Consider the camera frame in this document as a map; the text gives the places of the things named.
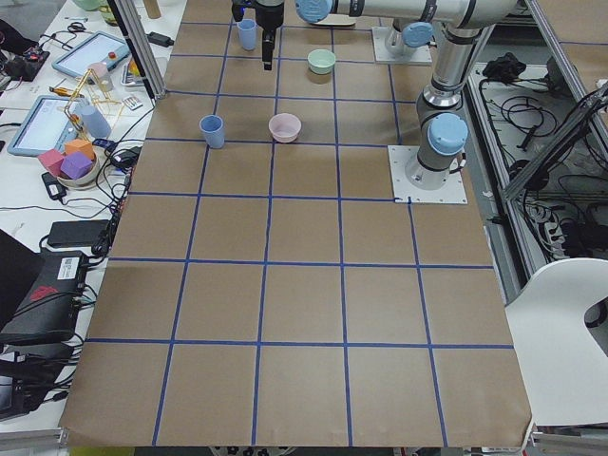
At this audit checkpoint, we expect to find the blue cup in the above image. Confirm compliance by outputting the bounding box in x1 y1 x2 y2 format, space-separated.
237 18 257 51
81 104 111 139
199 115 225 149

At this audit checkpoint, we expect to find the teach pendant tablet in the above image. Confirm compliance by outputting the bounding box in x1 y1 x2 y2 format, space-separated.
8 95 78 157
51 31 130 78

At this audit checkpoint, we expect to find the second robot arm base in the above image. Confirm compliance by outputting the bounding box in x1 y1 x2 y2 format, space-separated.
372 22 433 67

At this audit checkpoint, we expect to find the orange foam block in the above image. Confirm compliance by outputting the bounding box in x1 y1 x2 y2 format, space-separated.
64 139 95 161

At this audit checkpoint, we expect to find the white chair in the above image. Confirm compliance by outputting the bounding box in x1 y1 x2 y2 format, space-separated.
505 258 607 427

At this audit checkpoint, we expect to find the pink cup on side table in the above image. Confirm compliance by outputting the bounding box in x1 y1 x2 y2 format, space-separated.
88 62 109 82

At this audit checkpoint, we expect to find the yellow wire stand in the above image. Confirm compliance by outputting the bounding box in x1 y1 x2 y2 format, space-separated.
64 69 124 139

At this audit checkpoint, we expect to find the near teach pendant tablet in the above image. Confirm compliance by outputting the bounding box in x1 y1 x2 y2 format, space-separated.
8 95 78 157

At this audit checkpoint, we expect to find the green bowl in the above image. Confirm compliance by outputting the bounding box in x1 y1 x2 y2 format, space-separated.
307 48 336 75

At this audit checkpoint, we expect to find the pink bowl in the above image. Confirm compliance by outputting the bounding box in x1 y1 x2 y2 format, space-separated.
268 113 302 143

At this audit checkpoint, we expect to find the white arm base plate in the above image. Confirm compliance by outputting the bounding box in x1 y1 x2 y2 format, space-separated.
388 145 467 204

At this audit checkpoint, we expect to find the far teach pendant tablet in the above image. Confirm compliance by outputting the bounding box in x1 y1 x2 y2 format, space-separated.
51 31 130 78

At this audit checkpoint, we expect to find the black power adapter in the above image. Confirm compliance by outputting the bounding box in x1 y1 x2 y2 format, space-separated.
47 219 109 248

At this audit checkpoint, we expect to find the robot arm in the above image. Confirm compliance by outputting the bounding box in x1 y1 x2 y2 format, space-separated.
294 0 516 190

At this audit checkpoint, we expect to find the aluminium frame post left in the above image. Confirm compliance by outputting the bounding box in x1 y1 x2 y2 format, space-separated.
108 0 166 101

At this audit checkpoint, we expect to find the black cloth bundle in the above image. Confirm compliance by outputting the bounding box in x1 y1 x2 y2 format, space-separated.
482 52 526 84

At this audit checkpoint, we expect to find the beige bowl of foam blocks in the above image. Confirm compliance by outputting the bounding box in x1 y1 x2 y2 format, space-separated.
57 150 100 189

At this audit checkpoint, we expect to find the purple foam block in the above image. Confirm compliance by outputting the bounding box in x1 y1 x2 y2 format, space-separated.
61 152 94 180

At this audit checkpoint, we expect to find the pink foam block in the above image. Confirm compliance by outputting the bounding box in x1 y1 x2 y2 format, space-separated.
38 148 65 178

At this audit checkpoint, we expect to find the black computer box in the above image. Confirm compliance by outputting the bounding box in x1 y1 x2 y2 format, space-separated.
1 250 87 346

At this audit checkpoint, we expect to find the aluminium frame right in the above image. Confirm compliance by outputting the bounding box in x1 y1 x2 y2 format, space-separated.
503 1 607 200

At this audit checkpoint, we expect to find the brown paper grid mat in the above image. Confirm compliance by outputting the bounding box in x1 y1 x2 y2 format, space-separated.
61 1 531 448

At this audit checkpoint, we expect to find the blue cup on side table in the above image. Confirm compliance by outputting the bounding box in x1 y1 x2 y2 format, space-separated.
81 104 111 139

